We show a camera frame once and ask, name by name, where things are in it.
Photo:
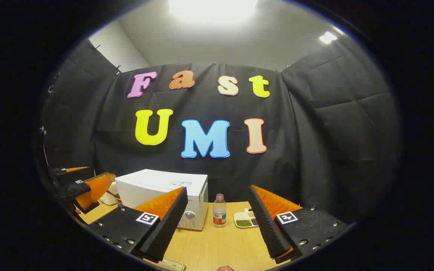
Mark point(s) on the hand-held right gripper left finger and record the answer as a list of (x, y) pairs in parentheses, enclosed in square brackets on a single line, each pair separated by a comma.
[(170, 222)]

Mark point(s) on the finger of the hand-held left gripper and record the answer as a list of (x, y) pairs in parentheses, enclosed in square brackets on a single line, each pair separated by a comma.
[(70, 191), (70, 175)]

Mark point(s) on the large ceiling light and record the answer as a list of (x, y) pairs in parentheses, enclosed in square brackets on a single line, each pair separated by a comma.
[(213, 7)]

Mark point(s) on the clear plastic bottle red label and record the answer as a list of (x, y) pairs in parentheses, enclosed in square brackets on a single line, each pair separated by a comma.
[(219, 210)]

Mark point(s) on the white microwave oven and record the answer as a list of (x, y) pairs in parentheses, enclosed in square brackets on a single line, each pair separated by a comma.
[(156, 184)]

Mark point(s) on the cream food plate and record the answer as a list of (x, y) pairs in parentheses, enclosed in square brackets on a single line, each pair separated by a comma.
[(173, 265)]

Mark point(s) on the white divided plate of beans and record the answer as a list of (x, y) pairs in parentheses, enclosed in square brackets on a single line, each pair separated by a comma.
[(244, 223)]

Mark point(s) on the black backdrop cloth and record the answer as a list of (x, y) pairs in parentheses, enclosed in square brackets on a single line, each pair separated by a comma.
[(315, 150)]

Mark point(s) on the small ceiling light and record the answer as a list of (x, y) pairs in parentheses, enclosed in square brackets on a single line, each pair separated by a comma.
[(327, 37)]

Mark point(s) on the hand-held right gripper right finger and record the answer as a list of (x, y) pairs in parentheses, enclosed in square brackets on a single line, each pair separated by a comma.
[(266, 222)]

